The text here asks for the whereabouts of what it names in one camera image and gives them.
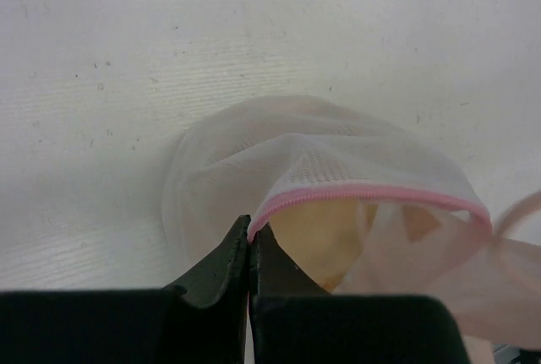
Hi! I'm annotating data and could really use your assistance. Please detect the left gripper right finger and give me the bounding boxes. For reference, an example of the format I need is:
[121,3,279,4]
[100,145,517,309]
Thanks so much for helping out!
[249,225,330,296]

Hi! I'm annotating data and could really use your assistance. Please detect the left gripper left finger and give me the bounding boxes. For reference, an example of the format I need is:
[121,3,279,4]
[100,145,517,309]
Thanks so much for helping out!
[167,215,250,309]

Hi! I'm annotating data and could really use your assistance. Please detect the beige bra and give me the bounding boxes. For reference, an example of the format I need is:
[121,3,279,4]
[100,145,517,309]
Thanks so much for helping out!
[270,198,441,291]

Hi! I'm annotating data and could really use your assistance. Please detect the white mesh laundry bag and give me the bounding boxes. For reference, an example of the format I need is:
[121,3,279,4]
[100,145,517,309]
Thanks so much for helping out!
[161,95,492,270]

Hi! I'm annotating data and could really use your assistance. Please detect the pink bra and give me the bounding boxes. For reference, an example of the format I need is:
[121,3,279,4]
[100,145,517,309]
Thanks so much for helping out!
[338,193,540,350]

